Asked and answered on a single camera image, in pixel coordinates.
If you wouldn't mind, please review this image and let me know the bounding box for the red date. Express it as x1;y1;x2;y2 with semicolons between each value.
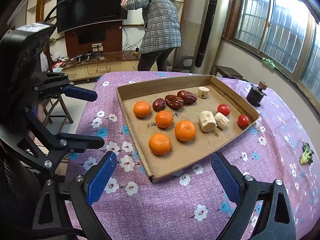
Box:
164;95;184;109
177;90;197;105
152;98;165;112

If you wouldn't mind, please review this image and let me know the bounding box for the small orange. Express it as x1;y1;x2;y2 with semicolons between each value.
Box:
133;101;151;119
155;110;174;128

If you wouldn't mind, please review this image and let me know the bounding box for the cherry tomato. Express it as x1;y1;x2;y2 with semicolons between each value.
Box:
217;104;231;116
237;115;250;129

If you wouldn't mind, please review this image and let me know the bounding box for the large orange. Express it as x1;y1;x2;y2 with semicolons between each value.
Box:
175;120;196;142

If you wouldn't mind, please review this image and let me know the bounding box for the banana piece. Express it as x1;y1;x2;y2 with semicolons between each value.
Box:
198;111;216;133
197;86;210;99
214;112;229;130

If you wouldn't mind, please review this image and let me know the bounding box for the wooden stool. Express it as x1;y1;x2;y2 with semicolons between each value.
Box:
42;95;74;131

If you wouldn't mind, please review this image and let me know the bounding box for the wooden shelf unit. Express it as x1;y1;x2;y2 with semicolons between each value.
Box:
24;0;190;81

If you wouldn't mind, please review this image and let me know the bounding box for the small orange in tray corner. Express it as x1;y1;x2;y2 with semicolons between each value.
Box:
133;101;151;119

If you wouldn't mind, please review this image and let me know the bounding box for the green leafy vegetable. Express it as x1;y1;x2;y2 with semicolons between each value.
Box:
299;141;314;165

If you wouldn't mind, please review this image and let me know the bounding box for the black television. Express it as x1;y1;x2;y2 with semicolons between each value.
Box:
56;0;127;33

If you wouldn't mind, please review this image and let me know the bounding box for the cardboard tray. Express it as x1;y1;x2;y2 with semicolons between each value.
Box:
116;75;259;183

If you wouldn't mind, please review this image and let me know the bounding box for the person in checked coat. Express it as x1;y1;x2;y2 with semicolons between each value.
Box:
121;0;181;72

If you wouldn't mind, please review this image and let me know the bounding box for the black jar with cork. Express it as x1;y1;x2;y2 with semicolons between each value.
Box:
246;81;267;107

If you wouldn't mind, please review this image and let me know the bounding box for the tower air conditioner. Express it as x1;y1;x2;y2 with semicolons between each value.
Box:
190;0;229;75

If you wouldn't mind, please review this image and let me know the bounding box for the dark wooden side table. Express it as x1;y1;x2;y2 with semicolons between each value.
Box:
212;65;243;80

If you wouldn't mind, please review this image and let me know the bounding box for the green cloth on windowsill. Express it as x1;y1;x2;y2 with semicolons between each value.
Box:
261;57;276;69

